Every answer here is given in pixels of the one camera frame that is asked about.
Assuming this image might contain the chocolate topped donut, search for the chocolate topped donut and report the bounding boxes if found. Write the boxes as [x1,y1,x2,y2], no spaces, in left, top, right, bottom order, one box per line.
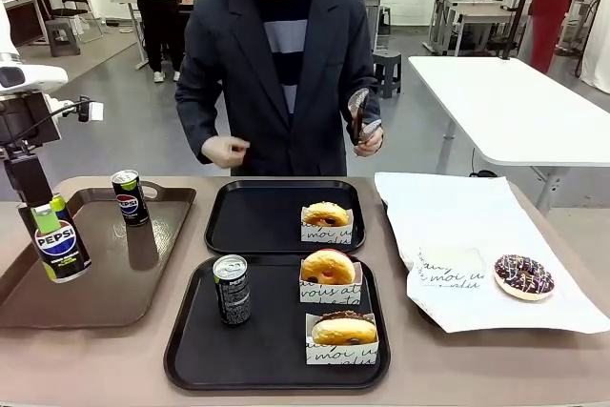
[310,310,379,347]

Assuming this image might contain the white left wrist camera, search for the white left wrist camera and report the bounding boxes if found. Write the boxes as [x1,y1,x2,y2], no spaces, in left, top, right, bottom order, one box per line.
[45,94,106,124]

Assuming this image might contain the dark plastic stool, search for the dark plastic stool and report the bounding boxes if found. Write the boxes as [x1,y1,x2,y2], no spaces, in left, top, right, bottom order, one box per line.
[372,50,403,99]

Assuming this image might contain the black metal tongs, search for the black metal tongs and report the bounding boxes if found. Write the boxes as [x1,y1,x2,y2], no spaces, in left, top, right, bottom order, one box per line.
[346,87,384,148]

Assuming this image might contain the Pepsi can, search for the Pepsi can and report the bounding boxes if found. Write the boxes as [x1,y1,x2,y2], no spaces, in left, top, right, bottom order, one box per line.
[111,169,148,228]
[212,254,253,325]
[17,193,92,284]

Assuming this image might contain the black cable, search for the black cable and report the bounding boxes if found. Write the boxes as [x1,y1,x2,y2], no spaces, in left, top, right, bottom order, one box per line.
[468,142,498,181]

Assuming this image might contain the person in dark jacket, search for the person in dark jacket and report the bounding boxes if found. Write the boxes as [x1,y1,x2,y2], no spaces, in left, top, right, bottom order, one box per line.
[174,0,383,178]

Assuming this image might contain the person's right hand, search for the person's right hand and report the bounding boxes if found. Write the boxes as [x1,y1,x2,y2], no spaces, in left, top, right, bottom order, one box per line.
[200,134,252,171]

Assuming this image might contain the grey background table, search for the grey background table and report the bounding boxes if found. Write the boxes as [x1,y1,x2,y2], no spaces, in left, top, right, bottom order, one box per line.
[426,0,533,56]

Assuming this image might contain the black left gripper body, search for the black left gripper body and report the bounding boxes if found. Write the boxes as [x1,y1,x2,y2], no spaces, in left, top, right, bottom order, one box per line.
[0,91,63,209]

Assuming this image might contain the printed paper donut box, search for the printed paper donut box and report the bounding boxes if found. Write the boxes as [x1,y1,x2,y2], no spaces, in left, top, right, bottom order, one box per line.
[304,312,381,367]
[298,261,364,305]
[299,208,356,244]

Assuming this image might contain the person in red clothes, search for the person in red clothes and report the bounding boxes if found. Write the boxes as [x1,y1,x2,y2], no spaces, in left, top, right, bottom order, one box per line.
[528,0,579,73]

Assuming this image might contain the small black tray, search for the small black tray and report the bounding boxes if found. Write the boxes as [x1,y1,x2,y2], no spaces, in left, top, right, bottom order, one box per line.
[203,177,367,255]

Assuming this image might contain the flat printed paper box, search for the flat printed paper box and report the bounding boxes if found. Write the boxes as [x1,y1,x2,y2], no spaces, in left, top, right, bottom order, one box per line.
[417,245,488,289]

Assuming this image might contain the white paper sheet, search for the white paper sheet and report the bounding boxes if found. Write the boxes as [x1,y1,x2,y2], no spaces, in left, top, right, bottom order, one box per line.
[374,171,610,335]

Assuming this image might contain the brown plastic tray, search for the brown plastic tray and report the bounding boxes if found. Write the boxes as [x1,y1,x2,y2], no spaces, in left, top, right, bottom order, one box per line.
[0,186,197,330]

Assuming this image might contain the chocolate sprinkle donut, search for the chocolate sprinkle donut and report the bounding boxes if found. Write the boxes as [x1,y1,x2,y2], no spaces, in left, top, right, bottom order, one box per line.
[493,254,557,302]

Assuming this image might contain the large black tray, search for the large black tray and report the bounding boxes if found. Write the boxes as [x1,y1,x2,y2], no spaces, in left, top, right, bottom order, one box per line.
[163,254,392,392]

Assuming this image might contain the black stand pole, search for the black stand pole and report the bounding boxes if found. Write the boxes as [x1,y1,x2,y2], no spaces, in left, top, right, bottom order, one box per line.
[503,0,545,60]

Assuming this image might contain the grey plastic stool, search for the grey plastic stool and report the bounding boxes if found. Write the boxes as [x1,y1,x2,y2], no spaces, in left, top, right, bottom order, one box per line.
[46,19,82,58]

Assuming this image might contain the person's left hand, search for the person's left hand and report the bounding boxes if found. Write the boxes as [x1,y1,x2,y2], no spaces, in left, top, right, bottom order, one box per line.
[354,129,385,158]

